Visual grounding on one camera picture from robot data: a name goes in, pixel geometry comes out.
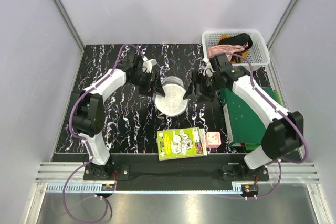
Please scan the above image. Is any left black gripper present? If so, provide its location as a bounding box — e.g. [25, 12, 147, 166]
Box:
[129, 70, 165, 97]

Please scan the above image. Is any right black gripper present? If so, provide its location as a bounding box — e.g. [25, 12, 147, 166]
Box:
[182, 71, 222, 105]

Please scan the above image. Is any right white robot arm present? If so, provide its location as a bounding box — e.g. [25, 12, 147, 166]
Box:
[183, 52, 308, 180]

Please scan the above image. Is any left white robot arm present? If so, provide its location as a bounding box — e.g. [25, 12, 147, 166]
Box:
[69, 52, 165, 180]

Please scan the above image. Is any black marble mat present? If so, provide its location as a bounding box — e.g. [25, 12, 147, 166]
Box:
[51, 42, 302, 155]

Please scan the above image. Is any pink satin garment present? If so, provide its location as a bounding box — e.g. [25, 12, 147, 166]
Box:
[207, 45, 246, 58]

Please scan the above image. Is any yellow garment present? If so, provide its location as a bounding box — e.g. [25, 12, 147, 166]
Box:
[221, 35, 248, 58]

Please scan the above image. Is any green illustrated book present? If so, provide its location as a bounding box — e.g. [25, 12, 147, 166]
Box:
[157, 127, 207, 161]

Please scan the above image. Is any black garment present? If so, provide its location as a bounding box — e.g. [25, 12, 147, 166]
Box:
[218, 33, 253, 50]

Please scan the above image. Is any pink cube box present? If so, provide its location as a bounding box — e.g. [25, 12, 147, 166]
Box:
[205, 132, 222, 149]

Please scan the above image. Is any white plastic basket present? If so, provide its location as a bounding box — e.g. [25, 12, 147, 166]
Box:
[202, 29, 270, 71]

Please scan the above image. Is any green binder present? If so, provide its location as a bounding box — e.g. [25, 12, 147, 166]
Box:
[220, 89, 266, 152]

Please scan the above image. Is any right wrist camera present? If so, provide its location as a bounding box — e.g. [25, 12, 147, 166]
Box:
[203, 57, 213, 77]

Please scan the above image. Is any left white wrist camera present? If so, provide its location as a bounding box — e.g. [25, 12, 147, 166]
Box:
[141, 59, 157, 73]

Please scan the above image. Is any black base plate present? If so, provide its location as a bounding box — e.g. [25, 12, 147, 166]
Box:
[83, 154, 269, 193]

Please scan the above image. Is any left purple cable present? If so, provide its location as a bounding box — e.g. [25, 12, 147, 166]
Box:
[64, 44, 148, 221]

